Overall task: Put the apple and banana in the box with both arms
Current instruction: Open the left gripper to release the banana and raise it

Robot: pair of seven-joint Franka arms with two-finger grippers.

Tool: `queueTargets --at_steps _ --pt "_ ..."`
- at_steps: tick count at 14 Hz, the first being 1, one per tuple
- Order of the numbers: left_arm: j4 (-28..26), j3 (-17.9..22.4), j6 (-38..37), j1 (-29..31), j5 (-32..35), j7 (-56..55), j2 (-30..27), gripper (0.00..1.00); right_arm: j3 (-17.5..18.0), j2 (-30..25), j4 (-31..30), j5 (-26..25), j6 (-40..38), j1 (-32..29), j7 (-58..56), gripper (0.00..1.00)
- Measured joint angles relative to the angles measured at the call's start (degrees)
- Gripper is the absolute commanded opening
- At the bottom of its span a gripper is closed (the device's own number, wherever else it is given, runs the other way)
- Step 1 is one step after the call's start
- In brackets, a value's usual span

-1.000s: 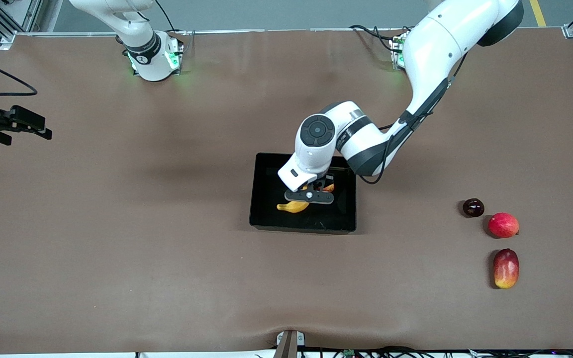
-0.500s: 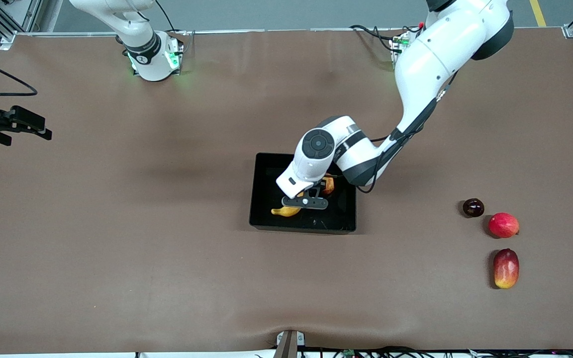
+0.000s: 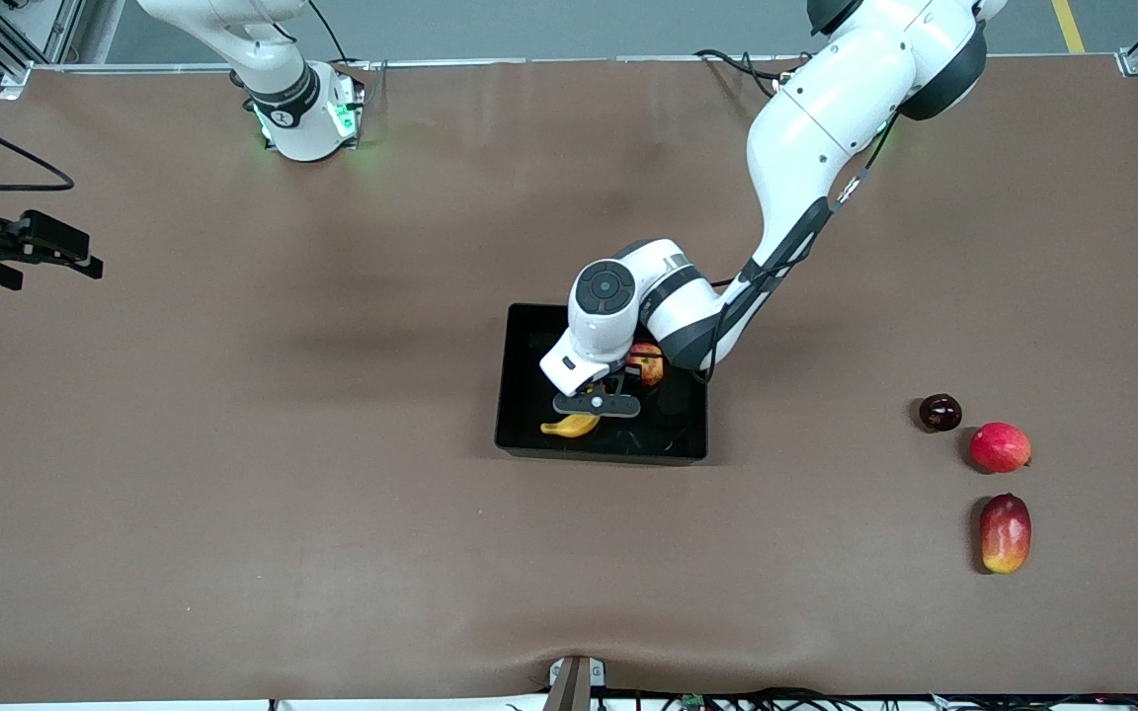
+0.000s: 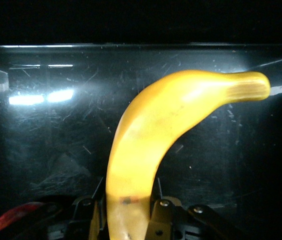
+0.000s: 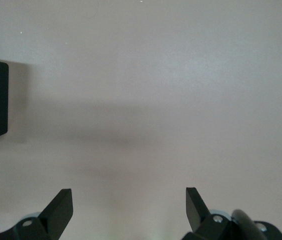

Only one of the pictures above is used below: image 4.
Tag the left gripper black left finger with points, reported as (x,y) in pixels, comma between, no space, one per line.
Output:
(98,220)

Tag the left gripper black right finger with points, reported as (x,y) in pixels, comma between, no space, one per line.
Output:
(160,220)

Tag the yellow banana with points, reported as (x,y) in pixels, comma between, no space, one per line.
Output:
(150,130)

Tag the black plastic box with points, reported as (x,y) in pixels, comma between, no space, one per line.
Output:
(56,140)

